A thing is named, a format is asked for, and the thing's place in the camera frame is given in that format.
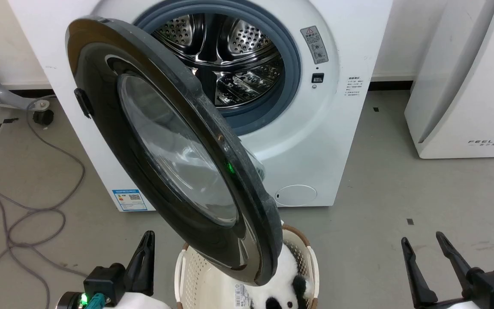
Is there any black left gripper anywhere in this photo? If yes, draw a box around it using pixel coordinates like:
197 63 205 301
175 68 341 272
60 230 170 309

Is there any black round washer door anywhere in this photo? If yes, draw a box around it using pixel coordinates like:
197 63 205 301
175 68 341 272
65 16 283 287

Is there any white front-load washing machine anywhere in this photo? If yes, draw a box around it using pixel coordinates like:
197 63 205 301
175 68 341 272
8 0 393 212

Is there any grey-blue rubber door gasket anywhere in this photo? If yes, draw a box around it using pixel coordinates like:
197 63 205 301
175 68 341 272
135 0 301 136

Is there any cream plastic laundry basket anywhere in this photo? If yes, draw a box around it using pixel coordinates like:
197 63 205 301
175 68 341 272
175 224 319 309

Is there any blue energy label sticker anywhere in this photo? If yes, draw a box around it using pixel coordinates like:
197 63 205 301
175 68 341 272
112 189 149 212

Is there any white barcode tag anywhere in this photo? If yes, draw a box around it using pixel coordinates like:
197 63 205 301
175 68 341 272
234 283 250 309

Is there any plush panda toy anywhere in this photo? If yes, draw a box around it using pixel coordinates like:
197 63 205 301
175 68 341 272
247 245 314 309

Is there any round white filter cover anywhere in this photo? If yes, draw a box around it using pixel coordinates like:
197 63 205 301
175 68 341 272
275 185 317 207

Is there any black caster wheel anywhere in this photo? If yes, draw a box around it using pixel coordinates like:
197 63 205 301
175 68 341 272
33 109 54 126

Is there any white air purifier appliance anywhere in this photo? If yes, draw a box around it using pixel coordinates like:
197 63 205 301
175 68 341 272
404 0 494 159

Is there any small printed text label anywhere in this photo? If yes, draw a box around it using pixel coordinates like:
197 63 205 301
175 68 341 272
345 76 363 97

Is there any steel washer drum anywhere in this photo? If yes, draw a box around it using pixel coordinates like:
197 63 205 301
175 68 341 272
151 13 285 108

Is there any grey warning sticker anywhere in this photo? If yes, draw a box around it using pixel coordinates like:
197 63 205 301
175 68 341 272
301 26 329 65

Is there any grey floor cable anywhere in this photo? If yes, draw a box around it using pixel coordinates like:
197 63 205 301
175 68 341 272
0 109 87 309

